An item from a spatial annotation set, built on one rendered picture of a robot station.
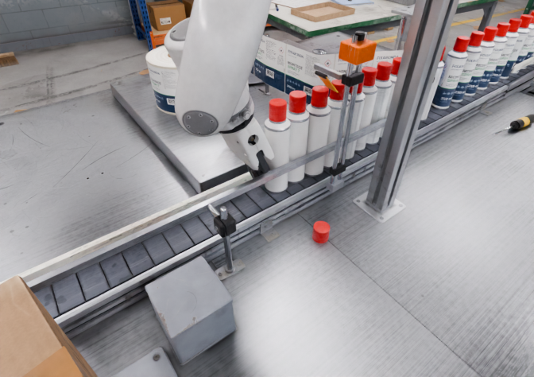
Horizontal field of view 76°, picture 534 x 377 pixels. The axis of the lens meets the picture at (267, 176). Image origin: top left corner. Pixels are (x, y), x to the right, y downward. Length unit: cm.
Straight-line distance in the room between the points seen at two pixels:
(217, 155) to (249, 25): 49
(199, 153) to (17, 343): 63
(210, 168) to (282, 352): 43
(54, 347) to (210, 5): 35
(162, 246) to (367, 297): 38
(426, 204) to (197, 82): 62
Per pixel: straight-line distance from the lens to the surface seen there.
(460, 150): 110
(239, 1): 42
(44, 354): 32
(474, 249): 81
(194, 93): 43
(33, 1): 499
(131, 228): 67
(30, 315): 35
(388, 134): 70
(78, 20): 505
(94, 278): 66
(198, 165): 83
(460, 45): 111
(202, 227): 68
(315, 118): 70
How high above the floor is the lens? 138
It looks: 39 degrees down
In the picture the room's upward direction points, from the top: straight up
